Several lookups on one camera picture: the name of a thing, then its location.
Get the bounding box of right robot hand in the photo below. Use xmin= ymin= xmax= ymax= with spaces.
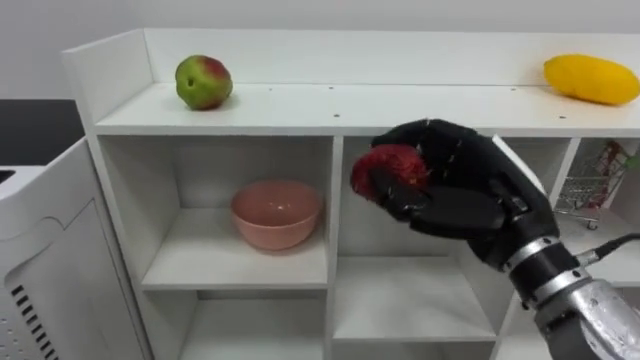
xmin=369 ymin=118 xmax=560 ymax=274

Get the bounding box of red fruit soft toy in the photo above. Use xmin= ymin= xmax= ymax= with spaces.
xmin=349 ymin=143 xmax=432 ymax=203

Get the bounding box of small metal shopping cart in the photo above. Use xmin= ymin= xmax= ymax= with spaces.
xmin=554 ymin=139 xmax=632 ymax=231

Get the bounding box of yellow mango soft toy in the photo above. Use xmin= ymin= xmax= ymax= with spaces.
xmin=543 ymin=53 xmax=640 ymax=107

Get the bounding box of white shelf unit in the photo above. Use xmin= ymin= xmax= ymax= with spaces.
xmin=60 ymin=27 xmax=640 ymax=360

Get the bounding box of pink bowl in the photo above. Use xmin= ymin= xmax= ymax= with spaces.
xmin=230 ymin=179 xmax=324 ymax=252

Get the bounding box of green red apple soft toy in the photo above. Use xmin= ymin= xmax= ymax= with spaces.
xmin=174 ymin=54 xmax=234 ymax=112

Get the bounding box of white appliance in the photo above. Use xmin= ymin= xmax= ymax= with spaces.
xmin=0 ymin=137 xmax=151 ymax=360

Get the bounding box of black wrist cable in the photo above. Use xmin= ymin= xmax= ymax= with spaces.
xmin=574 ymin=231 xmax=640 ymax=266

